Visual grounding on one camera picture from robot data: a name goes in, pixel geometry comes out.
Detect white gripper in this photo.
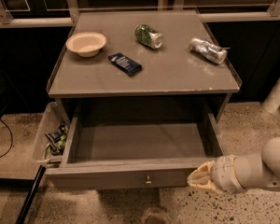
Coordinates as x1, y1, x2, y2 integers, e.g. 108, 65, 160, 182
188, 155, 245, 194

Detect grey top drawer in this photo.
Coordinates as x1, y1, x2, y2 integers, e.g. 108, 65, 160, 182
46, 113, 226, 189

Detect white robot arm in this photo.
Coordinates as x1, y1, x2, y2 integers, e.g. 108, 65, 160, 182
188, 77, 280, 195

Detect grey drawer cabinet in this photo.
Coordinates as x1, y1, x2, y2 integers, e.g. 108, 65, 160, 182
46, 9, 243, 127

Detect floor drain cover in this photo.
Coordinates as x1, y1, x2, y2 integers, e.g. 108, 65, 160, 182
142, 208, 170, 224

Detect silver crushed can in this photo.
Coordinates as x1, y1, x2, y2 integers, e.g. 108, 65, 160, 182
189, 37, 228, 64

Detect blue snack packet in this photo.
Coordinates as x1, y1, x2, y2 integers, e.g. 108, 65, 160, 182
108, 52, 142, 76

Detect snack packets in bin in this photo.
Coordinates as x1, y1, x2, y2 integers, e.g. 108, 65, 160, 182
43, 123, 68, 158

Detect green crushed can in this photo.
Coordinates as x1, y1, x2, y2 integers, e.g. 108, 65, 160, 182
134, 24, 163, 49

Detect clear plastic bin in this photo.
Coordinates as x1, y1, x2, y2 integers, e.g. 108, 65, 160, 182
33, 102, 65, 166

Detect white paper bowl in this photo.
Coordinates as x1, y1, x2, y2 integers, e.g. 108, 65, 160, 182
65, 32, 106, 58

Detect black bar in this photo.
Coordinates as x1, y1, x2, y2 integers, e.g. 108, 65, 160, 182
15, 165, 46, 224

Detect metal railing frame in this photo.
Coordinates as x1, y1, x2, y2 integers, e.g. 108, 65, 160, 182
0, 0, 280, 27

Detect black cable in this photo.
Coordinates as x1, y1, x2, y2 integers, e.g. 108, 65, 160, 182
0, 113, 14, 162

